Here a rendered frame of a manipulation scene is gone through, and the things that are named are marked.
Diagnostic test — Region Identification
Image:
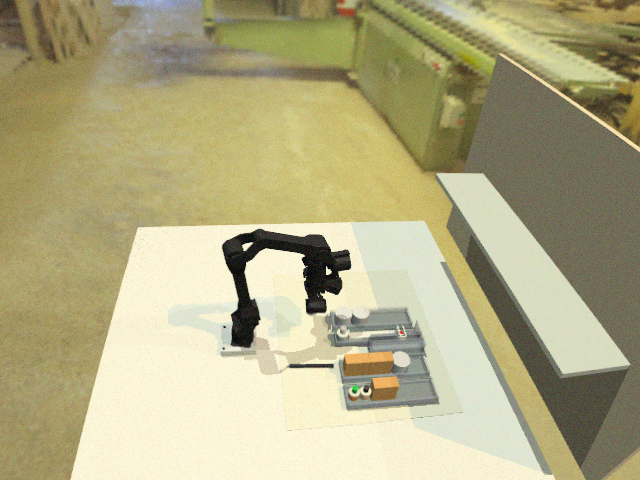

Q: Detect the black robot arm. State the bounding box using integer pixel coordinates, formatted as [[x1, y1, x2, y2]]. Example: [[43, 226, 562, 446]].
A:
[[222, 229, 352, 348]]

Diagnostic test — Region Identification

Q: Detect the brown rectangular block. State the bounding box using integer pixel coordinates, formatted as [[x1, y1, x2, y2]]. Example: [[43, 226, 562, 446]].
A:
[[367, 352, 394, 375], [343, 353, 370, 376], [370, 377, 400, 401]]

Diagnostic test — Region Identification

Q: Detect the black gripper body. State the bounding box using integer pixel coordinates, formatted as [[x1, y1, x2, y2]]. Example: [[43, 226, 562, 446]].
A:
[[303, 267, 327, 313]]

